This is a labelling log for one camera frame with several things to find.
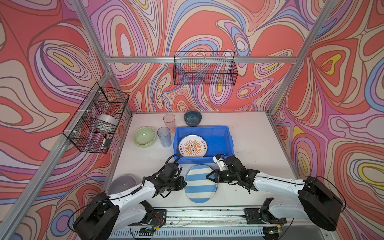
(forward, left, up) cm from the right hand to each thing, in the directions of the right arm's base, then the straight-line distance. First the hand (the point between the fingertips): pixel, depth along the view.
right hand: (208, 180), depth 80 cm
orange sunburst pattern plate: (+24, +8, -3) cm, 26 cm away
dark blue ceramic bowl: (+50, +7, -3) cm, 51 cm away
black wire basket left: (+36, +57, +29) cm, 73 cm away
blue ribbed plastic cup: (+31, +27, +2) cm, 41 cm away
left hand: (0, +12, -4) cm, 12 cm away
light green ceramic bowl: (+33, +42, -3) cm, 53 cm away
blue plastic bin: (+30, -10, -4) cm, 32 cm away
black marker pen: (+13, +52, +21) cm, 57 cm away
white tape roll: (+19, +49, +29) cm, 60 cm away
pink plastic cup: (+37, +23, +8) cm, 45 cm away
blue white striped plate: (-3, +5, -5) cm, 8 cm away
